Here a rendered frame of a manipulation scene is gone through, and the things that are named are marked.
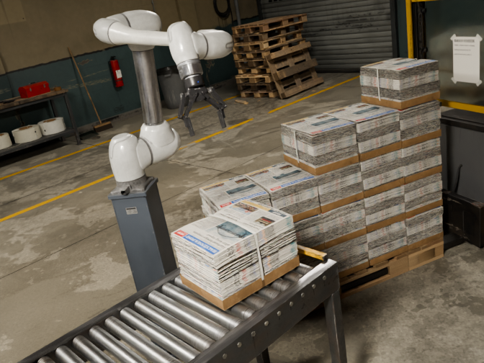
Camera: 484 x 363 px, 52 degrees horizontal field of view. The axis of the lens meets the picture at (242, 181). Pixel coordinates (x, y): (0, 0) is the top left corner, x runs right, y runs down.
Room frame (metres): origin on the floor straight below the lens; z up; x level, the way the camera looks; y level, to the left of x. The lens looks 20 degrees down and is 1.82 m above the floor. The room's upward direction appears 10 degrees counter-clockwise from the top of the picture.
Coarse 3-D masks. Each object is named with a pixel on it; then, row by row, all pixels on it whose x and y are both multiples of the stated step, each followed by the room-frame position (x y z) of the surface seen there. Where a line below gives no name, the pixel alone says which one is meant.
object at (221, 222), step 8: (224, 216) 1.78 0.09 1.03; (224, 224) 1.71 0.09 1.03; (232, 224) 1.69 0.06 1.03; (240, 232) 1.61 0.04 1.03; (248, 232) 1.60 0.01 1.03; (256, 232) 1.59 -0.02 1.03; (256, 248) 1.58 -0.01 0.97; (256, 256) 1.58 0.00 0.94; (264, 256) 1.60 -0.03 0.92; (256, 264) 1.58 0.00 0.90; (264, 264) 1.60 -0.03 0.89; (256, 272) 1.58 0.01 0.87; (264, 272) 1.59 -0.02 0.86
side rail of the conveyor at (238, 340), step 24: (336, 264) 1.67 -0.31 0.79; (288, 288) 1.55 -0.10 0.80; (312, 288) 1.57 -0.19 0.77; (336, 288) 1.66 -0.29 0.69; (264, 312) 1.44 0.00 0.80; (288, 312) 1.48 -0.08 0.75; (240, 336) 1.33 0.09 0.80; (264, 336) 1.40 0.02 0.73; (192, 360) 1.26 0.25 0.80; (216, 360) 1.26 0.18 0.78; (240, 360) 1.32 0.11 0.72
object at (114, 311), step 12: (168, 276) 1.79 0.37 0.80; (144, 288) 1.73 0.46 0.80; (156, 288) 1.72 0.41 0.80; (132, 300) 1.66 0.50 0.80; (108, 312) 1.61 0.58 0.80; (84, 324) 1.55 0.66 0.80; (96, 324) 1.54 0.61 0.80; (72, 336) 1.49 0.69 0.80; (84, 336) 1.51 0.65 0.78; (48, 348) 1.45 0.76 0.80; (72, 348) 1.47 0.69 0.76; (24, 360) 1.40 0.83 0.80; (36, 360) 1.40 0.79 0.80; (84, 360) 1.49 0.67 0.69
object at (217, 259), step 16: (192, 224) 1.74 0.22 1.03; (208, 224) 1.73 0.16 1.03; (176, 240) 1.67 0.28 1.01; (192, 240) 1.61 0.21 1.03; (208, 240) 1.59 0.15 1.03; (224, 240) 1.57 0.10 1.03; (240, 240) 1.55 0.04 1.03; (176, 256) 1.71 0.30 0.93; (192, 256) 1.60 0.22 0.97; (208, 256) 1.50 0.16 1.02; (224, 256) 1.50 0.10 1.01; (240, 256) 1.54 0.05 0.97; (192, 272) 1.63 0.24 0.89; (208, 272) 1.53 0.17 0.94; (224, 272) 1.49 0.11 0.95; (240, 272) 1.53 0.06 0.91; (208, 288) 1.55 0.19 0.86; (224, 288) 1.49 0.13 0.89; (240, 288) 1.52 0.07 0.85
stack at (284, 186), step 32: (384, 160) 2.69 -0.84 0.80; (224, 192) 2.54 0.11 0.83; (256, 192) 2.46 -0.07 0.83; (288, 192) 2.47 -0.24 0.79; (320, 192) 2.54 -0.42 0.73; (352, 192) 2.61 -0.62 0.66; (384, 192) 2.68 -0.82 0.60; (320, 224) 2.52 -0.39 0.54; (352, 224) 2.60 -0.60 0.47; (352, 256) 2.59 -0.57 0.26
